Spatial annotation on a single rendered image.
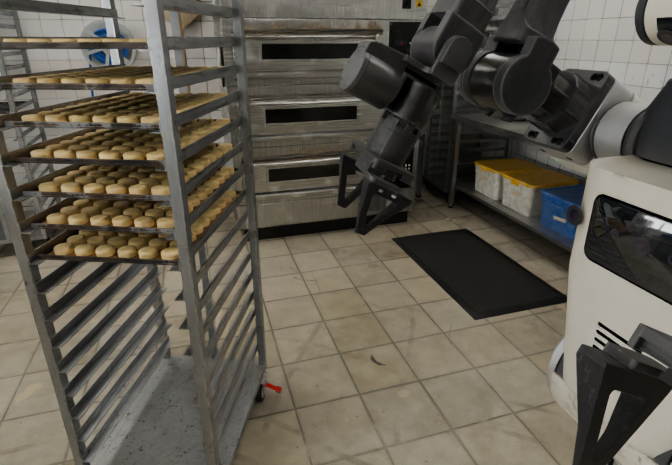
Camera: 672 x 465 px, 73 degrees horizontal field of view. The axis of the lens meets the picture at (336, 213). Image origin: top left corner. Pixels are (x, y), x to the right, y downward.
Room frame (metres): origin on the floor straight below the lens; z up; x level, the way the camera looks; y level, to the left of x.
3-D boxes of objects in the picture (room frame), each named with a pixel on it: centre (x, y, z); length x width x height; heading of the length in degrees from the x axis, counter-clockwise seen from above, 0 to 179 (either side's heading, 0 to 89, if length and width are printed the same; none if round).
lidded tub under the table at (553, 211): (3.03, -1.75, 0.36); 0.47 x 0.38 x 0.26; 109
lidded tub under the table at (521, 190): (3.46, -1.62, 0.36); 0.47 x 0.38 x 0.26; 107
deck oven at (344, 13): (3.81, 0.15, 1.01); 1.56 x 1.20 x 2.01; 107
